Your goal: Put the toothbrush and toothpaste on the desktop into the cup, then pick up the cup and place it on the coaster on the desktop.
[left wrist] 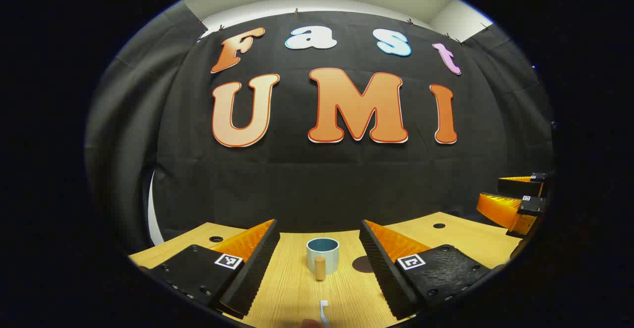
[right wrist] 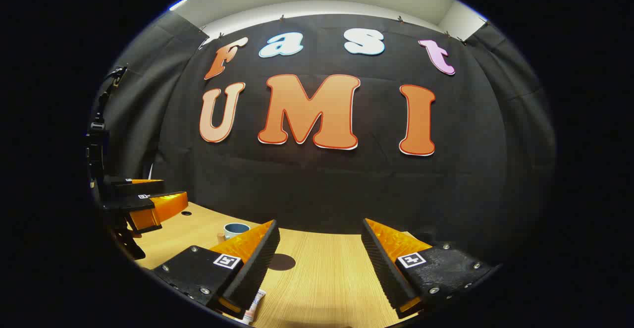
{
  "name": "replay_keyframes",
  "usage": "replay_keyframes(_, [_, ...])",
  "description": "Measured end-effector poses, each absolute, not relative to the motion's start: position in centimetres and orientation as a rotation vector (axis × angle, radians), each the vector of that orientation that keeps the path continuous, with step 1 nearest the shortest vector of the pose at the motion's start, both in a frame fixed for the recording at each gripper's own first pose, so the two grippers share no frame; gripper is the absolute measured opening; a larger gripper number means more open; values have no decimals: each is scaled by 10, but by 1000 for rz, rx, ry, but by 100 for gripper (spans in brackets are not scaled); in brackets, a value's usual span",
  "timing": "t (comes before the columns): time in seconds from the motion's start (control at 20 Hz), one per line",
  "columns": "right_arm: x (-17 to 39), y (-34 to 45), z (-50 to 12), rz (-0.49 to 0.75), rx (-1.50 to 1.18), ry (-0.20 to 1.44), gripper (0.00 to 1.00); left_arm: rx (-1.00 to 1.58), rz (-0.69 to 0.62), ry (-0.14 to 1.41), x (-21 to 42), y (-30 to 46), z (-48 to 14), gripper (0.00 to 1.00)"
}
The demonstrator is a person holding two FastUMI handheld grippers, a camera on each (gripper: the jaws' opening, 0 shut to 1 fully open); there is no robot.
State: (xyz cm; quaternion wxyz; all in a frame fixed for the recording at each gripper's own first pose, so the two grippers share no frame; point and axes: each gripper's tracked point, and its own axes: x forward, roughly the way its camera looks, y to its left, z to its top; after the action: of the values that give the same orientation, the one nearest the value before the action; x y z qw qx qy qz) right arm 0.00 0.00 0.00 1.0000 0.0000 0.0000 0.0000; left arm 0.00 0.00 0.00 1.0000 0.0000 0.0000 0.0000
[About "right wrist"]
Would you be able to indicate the dark round coaster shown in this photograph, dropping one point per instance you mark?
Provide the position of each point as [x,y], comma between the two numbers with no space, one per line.
[282,262]

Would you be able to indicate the white toothpaste tube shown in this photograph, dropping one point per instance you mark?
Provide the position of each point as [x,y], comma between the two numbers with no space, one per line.
[255,305]

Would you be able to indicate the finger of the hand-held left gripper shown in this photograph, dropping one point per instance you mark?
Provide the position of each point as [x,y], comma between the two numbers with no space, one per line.
[138,187]
[163,209]

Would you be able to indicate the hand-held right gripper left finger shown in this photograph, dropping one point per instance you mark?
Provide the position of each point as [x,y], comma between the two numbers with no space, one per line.
[257,263]

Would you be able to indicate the wooden desktop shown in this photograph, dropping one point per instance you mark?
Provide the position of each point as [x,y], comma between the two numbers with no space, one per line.
[322,278]

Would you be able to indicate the white frame pole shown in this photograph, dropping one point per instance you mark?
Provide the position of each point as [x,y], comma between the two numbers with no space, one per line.
[149,172]

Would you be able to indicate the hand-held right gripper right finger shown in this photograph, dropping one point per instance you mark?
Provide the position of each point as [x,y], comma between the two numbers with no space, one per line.
[384,268]

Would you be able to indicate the black backdrop cloth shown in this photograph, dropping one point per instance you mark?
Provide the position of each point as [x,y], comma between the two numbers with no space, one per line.
[346,184]

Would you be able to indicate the ceiling light panel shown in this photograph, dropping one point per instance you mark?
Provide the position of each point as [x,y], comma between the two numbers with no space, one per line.
[178,4]

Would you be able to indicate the dark grey side curtain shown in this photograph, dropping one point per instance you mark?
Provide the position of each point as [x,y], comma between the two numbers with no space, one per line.
[143,95]
[520,144]

